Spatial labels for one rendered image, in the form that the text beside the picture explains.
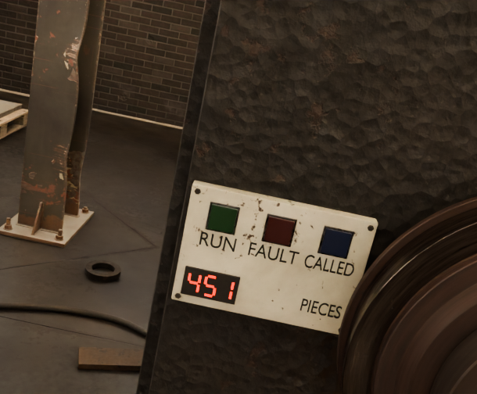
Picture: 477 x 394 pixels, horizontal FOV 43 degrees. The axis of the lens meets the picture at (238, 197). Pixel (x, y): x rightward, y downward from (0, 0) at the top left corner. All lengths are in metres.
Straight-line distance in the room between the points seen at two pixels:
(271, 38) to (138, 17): 6.14
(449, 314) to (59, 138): 2.94
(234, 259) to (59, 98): 2.66
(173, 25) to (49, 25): 3.56
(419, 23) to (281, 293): 0.41
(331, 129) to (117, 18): 6.22
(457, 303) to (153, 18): 6.33
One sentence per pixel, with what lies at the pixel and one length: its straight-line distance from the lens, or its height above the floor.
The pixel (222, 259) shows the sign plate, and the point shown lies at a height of 1.14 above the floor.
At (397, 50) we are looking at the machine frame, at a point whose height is 1.47.
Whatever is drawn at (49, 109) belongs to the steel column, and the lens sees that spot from 3.46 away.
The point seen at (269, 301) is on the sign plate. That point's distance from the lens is 0.88.
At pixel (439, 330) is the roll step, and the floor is 1.18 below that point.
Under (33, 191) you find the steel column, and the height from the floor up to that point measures 0.25.
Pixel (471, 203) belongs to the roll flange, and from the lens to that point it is 0.79.
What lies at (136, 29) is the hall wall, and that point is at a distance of 6.93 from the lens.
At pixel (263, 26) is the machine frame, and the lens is 0.80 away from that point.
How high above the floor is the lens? 1.48
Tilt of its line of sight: 18 degrees down
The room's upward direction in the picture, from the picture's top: 12 degrees clockwise
